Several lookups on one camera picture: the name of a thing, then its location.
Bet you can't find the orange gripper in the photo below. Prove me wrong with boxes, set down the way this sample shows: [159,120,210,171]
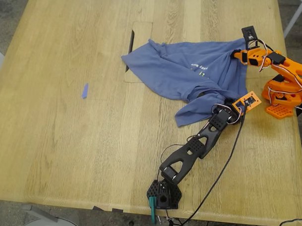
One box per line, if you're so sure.
[230,48,271,67]

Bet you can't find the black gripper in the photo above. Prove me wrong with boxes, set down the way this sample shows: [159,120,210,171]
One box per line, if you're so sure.
[221,102,241,117]

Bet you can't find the blue printed T-shirt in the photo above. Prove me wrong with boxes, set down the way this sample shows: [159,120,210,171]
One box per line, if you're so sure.
[120,35,251,129]

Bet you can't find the teal table clamp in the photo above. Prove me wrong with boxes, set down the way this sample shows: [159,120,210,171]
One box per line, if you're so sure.
[148,196,158,225]

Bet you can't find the short blue tape piece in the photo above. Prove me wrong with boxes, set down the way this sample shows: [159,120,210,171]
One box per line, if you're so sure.
[80,82,89,99]

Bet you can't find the grey round-base chair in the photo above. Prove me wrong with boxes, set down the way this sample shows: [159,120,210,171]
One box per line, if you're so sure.
[9,201,102,226]

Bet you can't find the arm servo wires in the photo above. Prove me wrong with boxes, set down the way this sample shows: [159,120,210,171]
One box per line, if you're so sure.
[257,38,276,73]
[211,103,242,126]

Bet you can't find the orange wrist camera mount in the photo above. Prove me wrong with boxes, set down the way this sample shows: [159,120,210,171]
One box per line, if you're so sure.
[231,90,263,115]

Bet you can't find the black camera USB cable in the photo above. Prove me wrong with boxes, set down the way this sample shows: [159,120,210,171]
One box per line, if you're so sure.
[163,101,253,226]

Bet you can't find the wooden table cable hatch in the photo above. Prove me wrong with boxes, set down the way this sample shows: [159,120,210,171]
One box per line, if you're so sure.
[121,21,155,84]

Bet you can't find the black looped cable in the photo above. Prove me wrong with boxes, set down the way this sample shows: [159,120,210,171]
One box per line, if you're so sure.
[278,206,302,226]

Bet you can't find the black power cables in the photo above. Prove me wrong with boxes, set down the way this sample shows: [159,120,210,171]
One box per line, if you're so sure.
[156,207,210,226]

